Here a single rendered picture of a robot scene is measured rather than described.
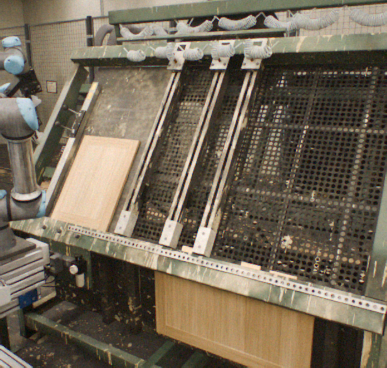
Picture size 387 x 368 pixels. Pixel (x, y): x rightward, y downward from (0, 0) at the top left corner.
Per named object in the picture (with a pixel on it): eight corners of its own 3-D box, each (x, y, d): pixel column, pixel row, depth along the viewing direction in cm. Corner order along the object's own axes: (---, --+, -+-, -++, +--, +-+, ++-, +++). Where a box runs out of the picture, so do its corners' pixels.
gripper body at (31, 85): (43, 92, 196) (35, 70, 188) (26, 100, 192) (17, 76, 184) (36, 86, 200) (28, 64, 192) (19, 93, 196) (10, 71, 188)
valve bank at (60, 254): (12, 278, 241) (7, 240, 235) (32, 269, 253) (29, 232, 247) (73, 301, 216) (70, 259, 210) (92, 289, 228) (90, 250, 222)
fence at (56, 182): (41, 216, 254) (36, 214, 250) (96, 85, 280) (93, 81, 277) (46, 218, 251) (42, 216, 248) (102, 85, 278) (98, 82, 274)
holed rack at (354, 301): (67, 230, 233) (66, 230, 233) (70, 225, 234) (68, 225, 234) (385, 314, 151) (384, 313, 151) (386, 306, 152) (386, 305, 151)
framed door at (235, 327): (158, 330, 245) (156, 331, 243) (156, 244, 231) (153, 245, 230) (309, 386, 200) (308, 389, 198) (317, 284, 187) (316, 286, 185)
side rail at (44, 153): (22, 213, 271) (9, 207, 262) (83, 72, 302) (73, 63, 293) (28, 214, 268) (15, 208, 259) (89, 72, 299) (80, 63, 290)
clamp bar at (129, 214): (119, 235, 223) (91, 221, 203) (184, 53, 256) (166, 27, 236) (133, 238, 218) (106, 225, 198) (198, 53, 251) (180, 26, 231)
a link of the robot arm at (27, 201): (10, 209, 178) (-10, 92, 146) (46, 205, 182) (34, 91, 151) (9, 228, 168) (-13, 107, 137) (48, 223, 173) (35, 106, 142)
